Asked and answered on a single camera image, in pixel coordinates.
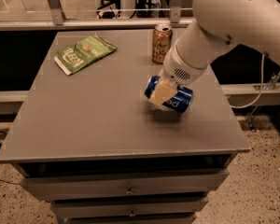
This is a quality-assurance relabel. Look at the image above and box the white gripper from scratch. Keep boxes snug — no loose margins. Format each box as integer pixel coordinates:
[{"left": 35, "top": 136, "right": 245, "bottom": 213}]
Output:
[{"left": 148, "top": 40, "right": 215, "bottom": 105}]

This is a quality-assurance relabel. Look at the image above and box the blue pepsi can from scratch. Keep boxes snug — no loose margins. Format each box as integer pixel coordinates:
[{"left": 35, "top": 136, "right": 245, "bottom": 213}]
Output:
[{"left": 145, "top": 76, "right": 193, "bottom": 113}]

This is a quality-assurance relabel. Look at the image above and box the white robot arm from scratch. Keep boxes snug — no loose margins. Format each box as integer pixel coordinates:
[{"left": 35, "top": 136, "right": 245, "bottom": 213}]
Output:
[{"left": 148, "top": 0, "right": 280, "bottom": 105}]

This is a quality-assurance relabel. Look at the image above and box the gold soda can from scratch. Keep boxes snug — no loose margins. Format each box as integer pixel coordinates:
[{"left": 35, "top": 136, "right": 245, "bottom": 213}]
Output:
[{"left": 152, "top": 24, "right": 173, "bottom": 63}]

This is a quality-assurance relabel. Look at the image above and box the green chip bag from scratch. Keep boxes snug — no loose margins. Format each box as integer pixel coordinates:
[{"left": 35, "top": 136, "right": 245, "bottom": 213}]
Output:
[{"left": 54, "top": 35, "right": 117, "bottom": 76}]

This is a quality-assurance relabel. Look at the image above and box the grey drawer cabinet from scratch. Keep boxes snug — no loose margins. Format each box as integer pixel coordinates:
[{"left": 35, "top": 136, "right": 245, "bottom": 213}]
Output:
[{"left": 0, "top": 30, "right": 249, "bottom": 224}]

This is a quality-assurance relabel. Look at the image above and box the top grey drawer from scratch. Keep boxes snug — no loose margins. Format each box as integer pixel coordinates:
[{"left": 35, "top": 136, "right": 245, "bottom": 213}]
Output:
[{"left": 21, "top": 168, "right": 230, "bottom": 201}]

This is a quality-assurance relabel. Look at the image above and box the grey drawer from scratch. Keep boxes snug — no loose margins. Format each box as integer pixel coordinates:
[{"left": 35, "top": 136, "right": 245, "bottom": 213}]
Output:
[
  {"left": 21, "top": 168, "right": 230, "bottom": 201},
  {"left": 51, "top": 196, "right": 208, "bottom": 218}
]

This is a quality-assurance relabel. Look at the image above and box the metal railing frame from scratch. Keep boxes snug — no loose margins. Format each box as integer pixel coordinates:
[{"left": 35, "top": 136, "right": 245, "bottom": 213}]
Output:
[{"left": 0, "top": 0, "right": 192, "bottom": 31}]

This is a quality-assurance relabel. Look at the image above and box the white cable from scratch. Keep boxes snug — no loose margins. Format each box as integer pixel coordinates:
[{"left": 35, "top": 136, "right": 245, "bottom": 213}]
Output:
[{"left": 229, "top": 51, "right": 280, "bottom": 110}]

